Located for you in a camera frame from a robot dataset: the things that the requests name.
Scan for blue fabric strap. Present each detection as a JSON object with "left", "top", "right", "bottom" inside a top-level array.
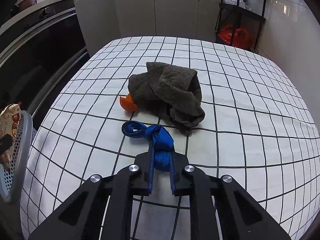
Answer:
[{"left": 121, "top": 120, "right": 175, "bottom": 172}]

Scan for snack wrapper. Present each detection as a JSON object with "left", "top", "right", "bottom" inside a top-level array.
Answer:
[{"left": 1, "top": 103, "right": 21, "bottom": 173}]

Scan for grey perforated trash bin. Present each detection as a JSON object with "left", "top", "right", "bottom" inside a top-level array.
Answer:
[{"left": 1, "top": 111, "right": 36, "bottom": 204}]

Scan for grey kitchen cabinets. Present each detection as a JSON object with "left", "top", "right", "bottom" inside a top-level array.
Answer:
[{"left": 74, "top": 0, "right": 220, "bottom": 56}]

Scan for dark grey cloth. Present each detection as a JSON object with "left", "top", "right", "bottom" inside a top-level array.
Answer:
[{"left": 128, "top": 62, "right": 205, "bottom": 135}]

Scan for orange peel piece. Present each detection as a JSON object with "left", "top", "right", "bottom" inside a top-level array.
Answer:
[{"left": 119, "top": 94, "right": 138, "bottom": 112}]

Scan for black built-in oven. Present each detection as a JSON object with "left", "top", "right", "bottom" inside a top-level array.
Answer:
[{"left": 1, "top": 0, "right": 89, "bottom": 128}]

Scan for white black grid tablecloth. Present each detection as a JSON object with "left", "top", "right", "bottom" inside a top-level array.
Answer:
[{"left": 20, "top": 36, "right": 319, "bottom": 239}]

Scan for oven control knob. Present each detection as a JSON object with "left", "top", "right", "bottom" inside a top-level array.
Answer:
[{"left": 39, "top": 7, "right": 55, "bottom": 20}]

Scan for brown clay pot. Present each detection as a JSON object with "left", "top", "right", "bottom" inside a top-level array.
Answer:
[{"left": 18, "top": 0, "right": 37, "bottom": 11}]

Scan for red plastic bag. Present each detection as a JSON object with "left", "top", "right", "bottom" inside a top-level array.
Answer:
[{"left": 217, "top": 24, "right": 252, "bottom": 49}]

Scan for black metal shelf rack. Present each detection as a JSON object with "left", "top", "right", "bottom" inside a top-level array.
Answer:
[{"left": 215, "top": 0, "right": 267, "bottom": 52}]

